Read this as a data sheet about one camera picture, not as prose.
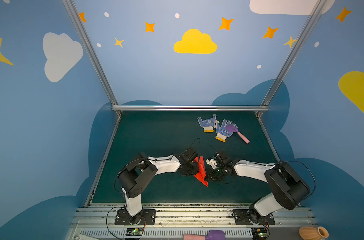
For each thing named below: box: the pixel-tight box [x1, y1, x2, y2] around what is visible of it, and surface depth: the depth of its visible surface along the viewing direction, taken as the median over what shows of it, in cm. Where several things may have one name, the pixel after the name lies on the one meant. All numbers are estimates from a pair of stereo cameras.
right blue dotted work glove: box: [215, 119, 237, 142], surface depth 113 cm
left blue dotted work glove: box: [197, 114, 217, 133], surface depth 117 cm
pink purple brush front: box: [183, 230, 226, 240], surface depth 70 cm
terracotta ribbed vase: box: [299, 226, 329, 240], surface depth 63 cm
